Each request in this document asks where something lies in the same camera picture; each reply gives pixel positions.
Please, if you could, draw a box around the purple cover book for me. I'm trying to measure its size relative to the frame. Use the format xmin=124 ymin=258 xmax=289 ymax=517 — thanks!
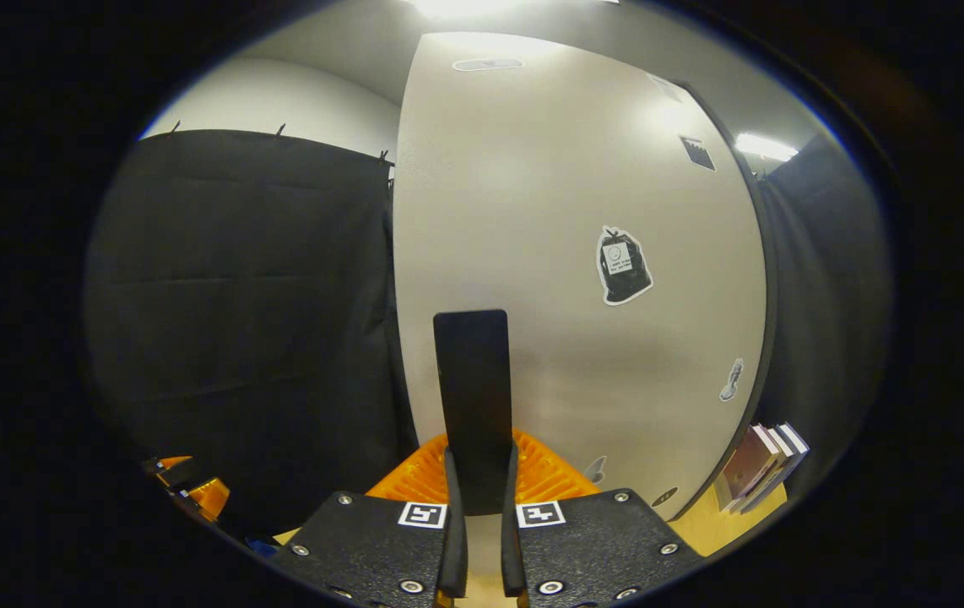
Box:
xmin=714 ymin=425 xmax=778 ymax=513

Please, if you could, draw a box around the white cabinet door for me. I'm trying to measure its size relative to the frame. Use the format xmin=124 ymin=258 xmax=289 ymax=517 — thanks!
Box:
xmin=392 ymin=32 xmax=770 ymax=584

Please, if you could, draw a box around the black cabinet door handle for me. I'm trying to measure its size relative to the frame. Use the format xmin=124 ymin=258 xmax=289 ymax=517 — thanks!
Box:
xmin=433 ymin=309 xmax=515 ymax=518

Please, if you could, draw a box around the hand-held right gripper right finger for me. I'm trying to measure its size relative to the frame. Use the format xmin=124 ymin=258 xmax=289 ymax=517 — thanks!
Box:
xmin=501 ymin=431 xmax=707 ymax=608

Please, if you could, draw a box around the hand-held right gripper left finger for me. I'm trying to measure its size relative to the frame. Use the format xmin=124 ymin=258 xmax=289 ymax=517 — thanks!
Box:
xmin=267 ymin=433 xmax=468 ymax=608

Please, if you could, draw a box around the black backdrop cloth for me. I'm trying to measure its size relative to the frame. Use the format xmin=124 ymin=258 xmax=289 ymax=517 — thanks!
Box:
xmin=84 ymin=127 xmax=892 ymax=541

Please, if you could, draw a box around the ceiling light panel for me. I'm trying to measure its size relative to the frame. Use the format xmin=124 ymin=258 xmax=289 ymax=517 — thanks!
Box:
xmin=406 ymin=0 xmax=618 ymax=19
xmin=735 ymin=133 xmax=799 ymax=163

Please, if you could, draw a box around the blue cover book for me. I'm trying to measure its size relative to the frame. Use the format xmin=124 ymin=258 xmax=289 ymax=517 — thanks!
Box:
xmin=752 ymin=421 xmax=810 ymax=508

